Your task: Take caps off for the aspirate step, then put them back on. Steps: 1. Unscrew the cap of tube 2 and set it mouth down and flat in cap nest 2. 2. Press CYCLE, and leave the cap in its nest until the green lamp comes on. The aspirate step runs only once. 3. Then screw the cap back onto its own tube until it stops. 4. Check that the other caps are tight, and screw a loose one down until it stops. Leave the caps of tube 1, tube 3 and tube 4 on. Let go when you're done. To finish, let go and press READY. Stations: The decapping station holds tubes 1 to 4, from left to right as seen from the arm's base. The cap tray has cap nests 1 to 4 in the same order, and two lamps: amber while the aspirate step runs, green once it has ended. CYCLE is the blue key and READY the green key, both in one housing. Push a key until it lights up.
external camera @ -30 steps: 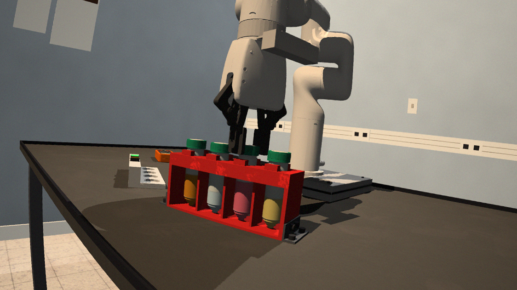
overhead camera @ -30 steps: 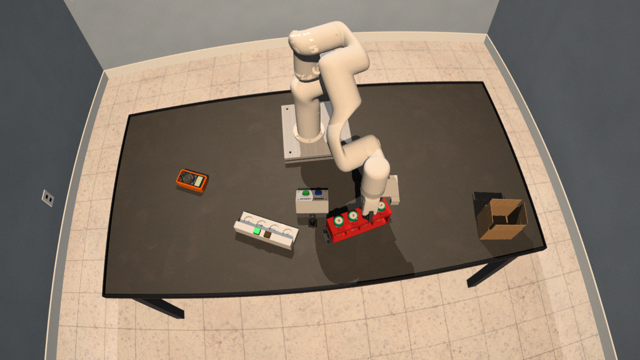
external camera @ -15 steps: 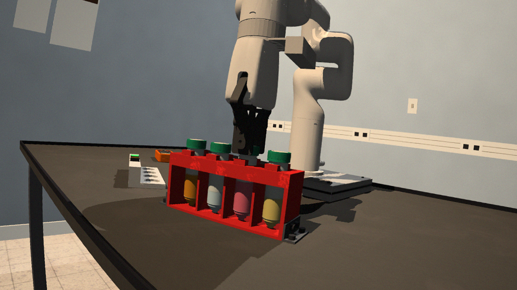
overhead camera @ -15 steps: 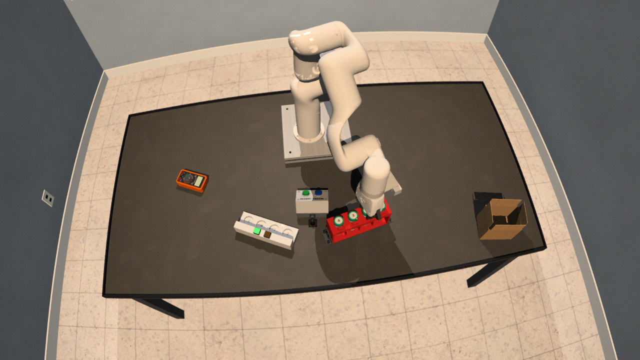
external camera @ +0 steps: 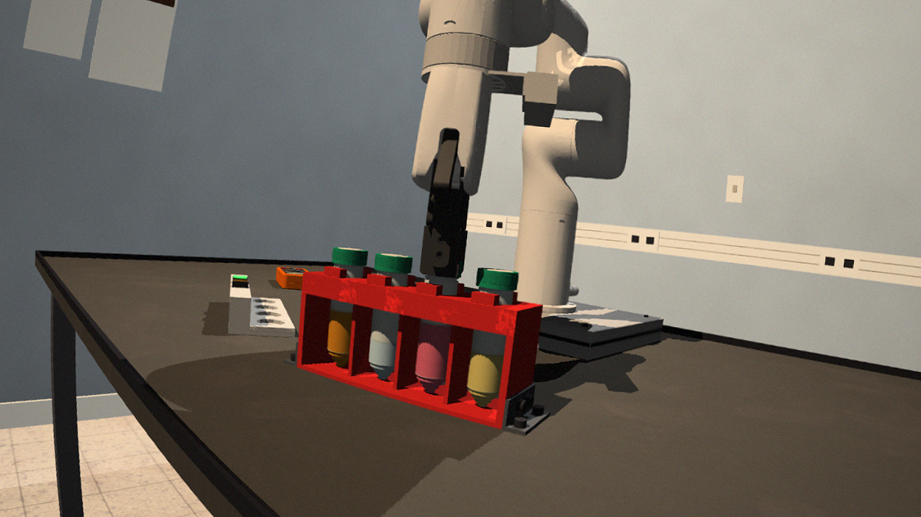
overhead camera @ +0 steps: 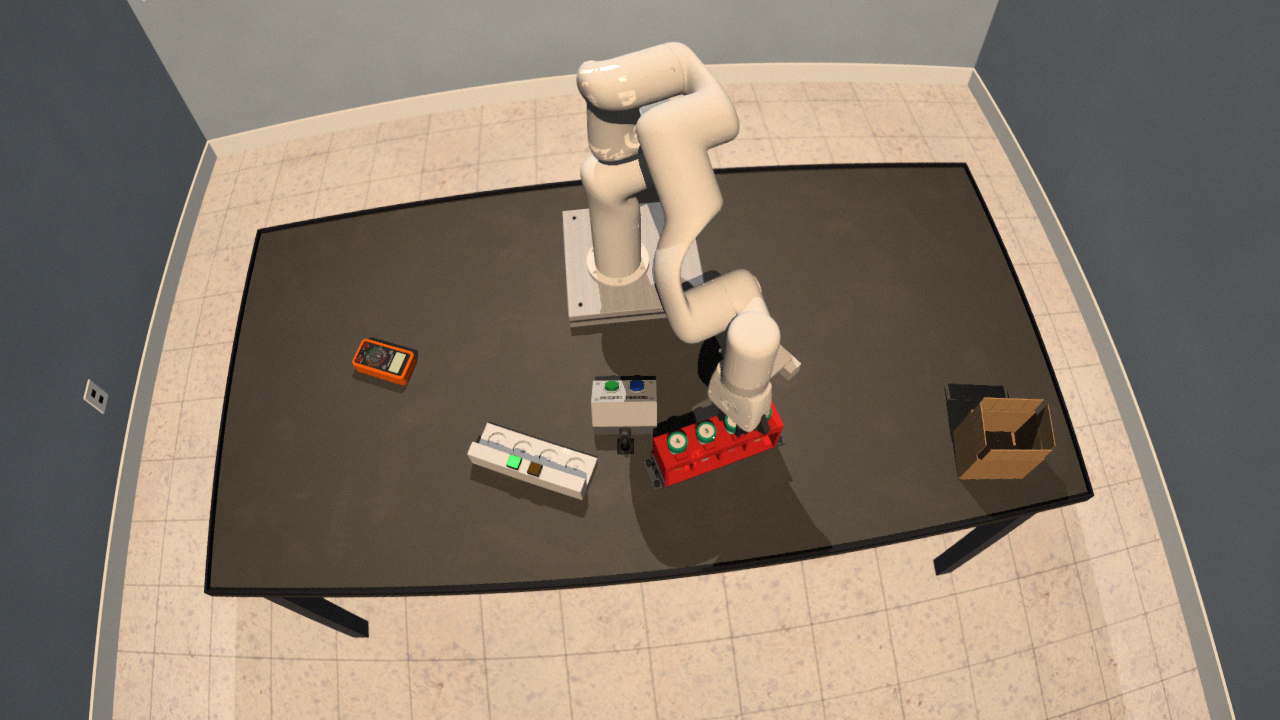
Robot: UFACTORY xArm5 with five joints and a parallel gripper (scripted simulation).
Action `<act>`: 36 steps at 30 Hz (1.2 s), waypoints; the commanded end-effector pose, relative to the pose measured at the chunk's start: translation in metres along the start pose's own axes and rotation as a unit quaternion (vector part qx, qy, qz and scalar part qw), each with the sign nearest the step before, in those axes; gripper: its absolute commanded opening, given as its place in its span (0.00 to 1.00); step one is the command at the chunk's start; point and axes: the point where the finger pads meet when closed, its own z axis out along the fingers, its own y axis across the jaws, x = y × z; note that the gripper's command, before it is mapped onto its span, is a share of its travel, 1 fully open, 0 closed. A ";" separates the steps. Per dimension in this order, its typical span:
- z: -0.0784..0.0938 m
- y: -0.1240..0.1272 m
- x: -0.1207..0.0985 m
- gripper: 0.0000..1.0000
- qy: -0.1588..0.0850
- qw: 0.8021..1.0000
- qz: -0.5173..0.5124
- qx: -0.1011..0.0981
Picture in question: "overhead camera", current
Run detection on orange digital multimeter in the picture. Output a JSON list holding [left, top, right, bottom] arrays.
[[352, 340, 417, 386]]

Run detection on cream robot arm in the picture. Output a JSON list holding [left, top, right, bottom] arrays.
[[576, 42, 801, 397]]

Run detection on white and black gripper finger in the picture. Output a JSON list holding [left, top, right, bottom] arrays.
[[707, 378, 726, 421], [735, 414, 771, 438]]

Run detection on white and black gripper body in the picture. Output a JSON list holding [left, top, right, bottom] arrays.
[[708, 360, 772, 432]]

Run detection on red tube rack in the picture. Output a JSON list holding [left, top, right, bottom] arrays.
[[653, 402, 785, 487]]

